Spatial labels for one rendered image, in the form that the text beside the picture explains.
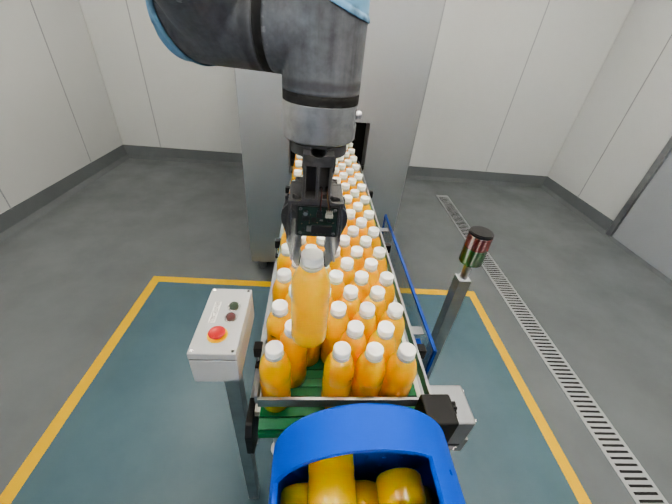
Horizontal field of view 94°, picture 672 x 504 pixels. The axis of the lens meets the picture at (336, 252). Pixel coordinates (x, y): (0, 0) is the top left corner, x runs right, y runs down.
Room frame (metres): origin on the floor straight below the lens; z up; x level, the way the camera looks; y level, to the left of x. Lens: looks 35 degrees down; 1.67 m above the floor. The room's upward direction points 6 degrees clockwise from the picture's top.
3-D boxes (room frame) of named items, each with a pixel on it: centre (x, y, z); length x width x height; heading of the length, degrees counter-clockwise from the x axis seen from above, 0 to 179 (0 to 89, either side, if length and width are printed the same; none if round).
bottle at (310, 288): (0.43, 0.04, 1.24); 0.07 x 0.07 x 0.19
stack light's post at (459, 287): (0.74, -0.38, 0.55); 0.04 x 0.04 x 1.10; 6
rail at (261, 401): (0.40, -0.06, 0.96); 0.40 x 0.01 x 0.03; 96
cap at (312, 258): (0.43, 0.04, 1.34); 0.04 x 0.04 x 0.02
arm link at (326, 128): (0.41, 0.03, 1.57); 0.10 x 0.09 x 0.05; 96
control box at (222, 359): (0.49, 0.24, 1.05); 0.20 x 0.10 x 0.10; 6
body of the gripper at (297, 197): (0.40, 0.04, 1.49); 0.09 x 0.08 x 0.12; 6
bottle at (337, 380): (0.44, -0.03, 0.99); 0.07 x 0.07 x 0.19
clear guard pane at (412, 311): (0.98, -0.27, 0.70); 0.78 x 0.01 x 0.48; 6
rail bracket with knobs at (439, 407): (0.38, -0.26, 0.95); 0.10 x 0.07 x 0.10; 96
